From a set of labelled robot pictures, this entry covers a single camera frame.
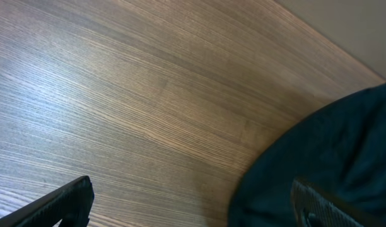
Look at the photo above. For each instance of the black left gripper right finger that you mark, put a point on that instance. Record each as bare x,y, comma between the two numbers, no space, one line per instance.
314,207

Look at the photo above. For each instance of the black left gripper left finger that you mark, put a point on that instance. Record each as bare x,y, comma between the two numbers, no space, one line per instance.
69,205

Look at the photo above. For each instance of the black shorts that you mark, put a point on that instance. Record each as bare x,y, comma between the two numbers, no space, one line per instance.
341,148

